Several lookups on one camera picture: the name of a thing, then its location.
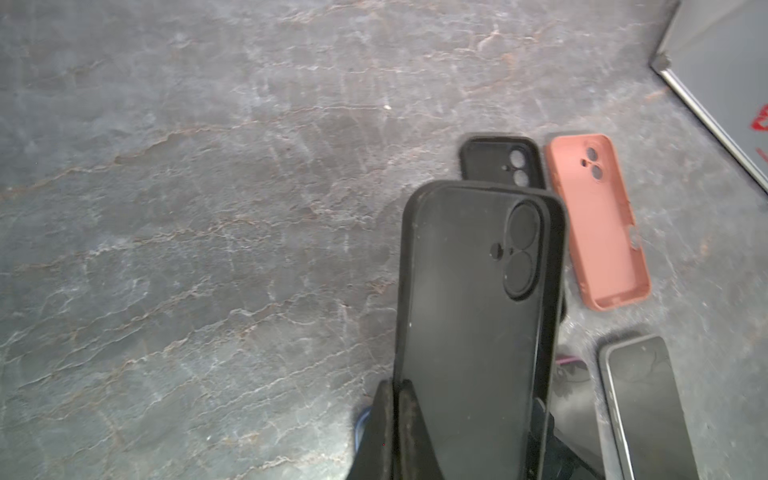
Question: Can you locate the black phone case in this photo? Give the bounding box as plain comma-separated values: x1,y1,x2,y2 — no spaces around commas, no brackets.
458,135,547,189
394,181,568,479

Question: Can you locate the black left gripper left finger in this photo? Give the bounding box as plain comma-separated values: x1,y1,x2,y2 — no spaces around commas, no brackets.
347,379,395,480

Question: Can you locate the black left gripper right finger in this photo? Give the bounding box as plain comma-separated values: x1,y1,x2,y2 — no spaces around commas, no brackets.
395,380,444,480

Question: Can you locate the silver aluminium case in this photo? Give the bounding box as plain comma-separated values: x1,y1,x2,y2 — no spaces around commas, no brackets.
650,1,767,189

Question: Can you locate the pink phone case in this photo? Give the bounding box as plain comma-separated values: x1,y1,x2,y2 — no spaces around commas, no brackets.
545,134,652,311

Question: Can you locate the black smartphone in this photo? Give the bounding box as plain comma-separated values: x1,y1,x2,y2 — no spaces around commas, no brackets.
599,335,699,479

